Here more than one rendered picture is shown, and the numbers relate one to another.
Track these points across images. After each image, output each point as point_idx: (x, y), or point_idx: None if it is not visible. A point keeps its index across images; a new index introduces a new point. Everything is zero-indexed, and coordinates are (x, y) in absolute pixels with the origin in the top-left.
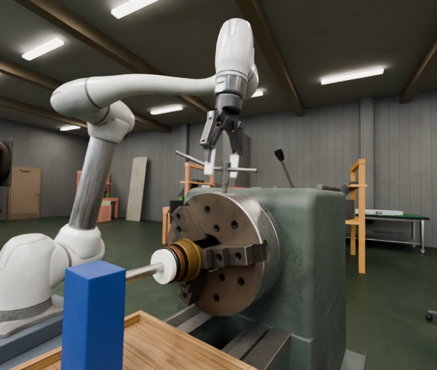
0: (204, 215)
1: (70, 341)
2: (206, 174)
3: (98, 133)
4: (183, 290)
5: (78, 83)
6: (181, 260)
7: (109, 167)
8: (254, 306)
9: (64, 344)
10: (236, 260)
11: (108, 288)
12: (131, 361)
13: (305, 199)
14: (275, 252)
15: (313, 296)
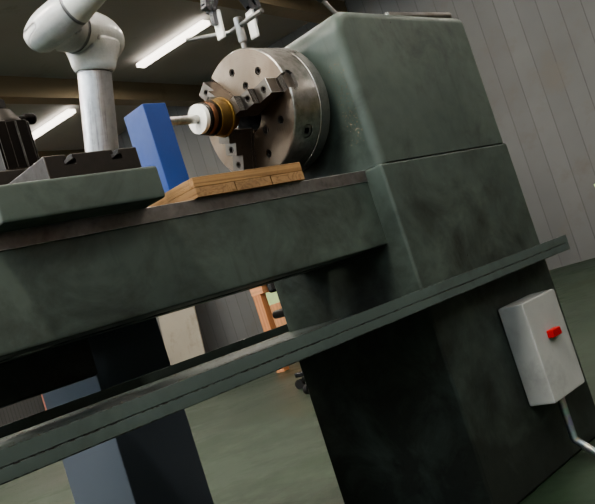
0: (231, 80)
1: (145, 158)
2: (219, 40)
3: (87, 62)
4: (233, 154)
5: (51, 3)
6: (212, 106)
7: (113, 106)
8: (328, 170)
9: (142, 165)
10: (263, 94)
11: (157, 112)
12: None
13: (330, 23)
14: (306, 83)
15: (372, 121)
